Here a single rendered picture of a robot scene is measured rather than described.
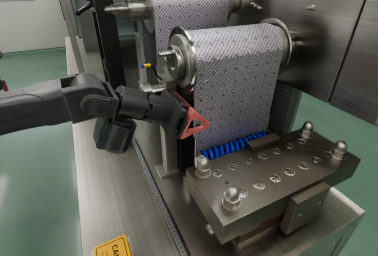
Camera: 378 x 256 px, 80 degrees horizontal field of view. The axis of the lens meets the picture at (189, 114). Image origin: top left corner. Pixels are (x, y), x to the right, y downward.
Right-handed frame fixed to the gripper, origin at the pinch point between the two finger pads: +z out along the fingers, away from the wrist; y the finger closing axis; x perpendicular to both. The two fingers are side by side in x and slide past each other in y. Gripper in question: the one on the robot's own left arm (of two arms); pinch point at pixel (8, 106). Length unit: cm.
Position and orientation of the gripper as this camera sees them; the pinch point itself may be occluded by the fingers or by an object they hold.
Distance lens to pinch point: 98.1
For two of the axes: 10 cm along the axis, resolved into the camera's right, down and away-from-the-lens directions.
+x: -8.4, 5.0, -2.0
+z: 2.5, 6.9, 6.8
